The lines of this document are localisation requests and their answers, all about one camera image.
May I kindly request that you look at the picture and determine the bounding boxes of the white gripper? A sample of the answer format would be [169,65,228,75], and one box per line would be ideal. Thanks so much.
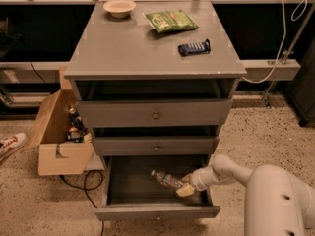
[176,166,214,197]

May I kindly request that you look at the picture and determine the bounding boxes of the clear plastic water bottle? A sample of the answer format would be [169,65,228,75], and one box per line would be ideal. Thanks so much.
[151,170,184,190]

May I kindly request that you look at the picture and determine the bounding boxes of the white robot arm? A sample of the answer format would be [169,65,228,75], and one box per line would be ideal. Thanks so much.
[177,154,315,236]

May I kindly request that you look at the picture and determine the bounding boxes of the grey middle drawer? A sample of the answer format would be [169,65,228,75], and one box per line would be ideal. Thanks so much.
[94,136,219,156]

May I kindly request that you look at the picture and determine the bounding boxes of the grey open bottom drawer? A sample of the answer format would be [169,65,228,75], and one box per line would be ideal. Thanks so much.
[95,155,221,221]

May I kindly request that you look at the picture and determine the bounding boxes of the grey top drawer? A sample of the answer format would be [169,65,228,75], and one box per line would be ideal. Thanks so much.
[77,99,231,128]

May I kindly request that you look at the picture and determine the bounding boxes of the grey wooden drawer cabinet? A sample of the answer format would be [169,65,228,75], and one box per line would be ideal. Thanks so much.
[64,0,247,169]

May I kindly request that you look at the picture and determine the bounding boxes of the items inside cardboard box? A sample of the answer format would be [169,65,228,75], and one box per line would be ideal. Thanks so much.
[66,107,92,143]

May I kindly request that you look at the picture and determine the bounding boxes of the open cardboard box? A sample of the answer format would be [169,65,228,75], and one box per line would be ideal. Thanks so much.
[24,65,102,176]

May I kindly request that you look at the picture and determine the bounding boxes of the dark blue snack bar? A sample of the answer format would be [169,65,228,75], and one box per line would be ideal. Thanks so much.
[178,39,211,56]

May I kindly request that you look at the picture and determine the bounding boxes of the green chip bag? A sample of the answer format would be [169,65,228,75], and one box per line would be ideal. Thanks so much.
[145,11,198,33]

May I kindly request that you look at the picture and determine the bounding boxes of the metal diagonal stand rod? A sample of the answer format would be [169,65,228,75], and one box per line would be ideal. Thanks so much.
[262,3,315,108]

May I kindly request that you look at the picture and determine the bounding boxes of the white red sneaker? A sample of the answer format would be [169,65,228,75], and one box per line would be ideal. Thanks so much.
[0,133,27,163]

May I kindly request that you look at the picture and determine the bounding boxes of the beige bowl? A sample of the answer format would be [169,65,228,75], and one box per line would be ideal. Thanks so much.
[103,0,136,19]

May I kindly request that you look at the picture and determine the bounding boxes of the black floor cable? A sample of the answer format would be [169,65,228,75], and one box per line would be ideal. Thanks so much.
[59,170,105,236]

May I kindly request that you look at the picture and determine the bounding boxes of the white hanging cable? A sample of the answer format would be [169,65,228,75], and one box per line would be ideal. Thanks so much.
[241,0,309,85]

